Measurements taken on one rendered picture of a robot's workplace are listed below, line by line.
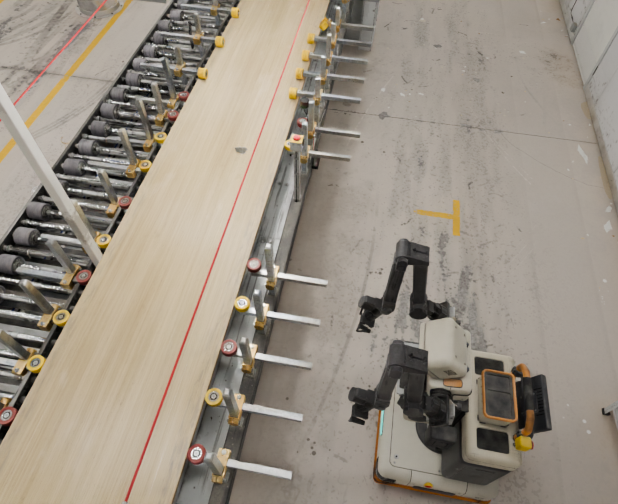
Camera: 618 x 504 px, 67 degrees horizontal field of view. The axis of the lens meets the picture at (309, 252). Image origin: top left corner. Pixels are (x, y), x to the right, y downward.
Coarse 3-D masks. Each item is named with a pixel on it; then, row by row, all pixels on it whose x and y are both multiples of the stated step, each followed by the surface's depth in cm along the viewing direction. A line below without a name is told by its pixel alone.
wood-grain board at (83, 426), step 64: (256, 0) 427; (320, 0) 429; (256, 64) 368; (192, 128) 322; (256, 128) 323; (192, 192) 287; (256, 192) 288; (128, 256) 259; (192, 256) 259; (128, 320) 236; (64, 384) 216; (128, 384) 216; (192, 384) 217; (0, 448) 199; (64, 448) 200; (128, 448) 200
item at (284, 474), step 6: (204, 462) 204; (228, 462) 203; (234, 462) 203; (240, 462) 203; (246, 462) 203; (234, 468) 203; (240, 468) 201; (246, 468) 201; (252, 468) 201; (258, 468) 201; (264, 468) 201; (270, 468) 202; (276, 468) 202; (264, 474) 202; (270, 474) 200; (276, 474) 200; (282, 474) 200; (288, 474) 200
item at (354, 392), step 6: (354, 390) 185; (360, 390) 184; (366, 390) 185; (372, 390) 186; (348, 396) 188; (354, 396) 183; (360, 396) 183; (366, 396) 184; (372, 396) 185; (360, 402) 185; (372, 402) 184; (378, 408) 181; (384, 408) 180
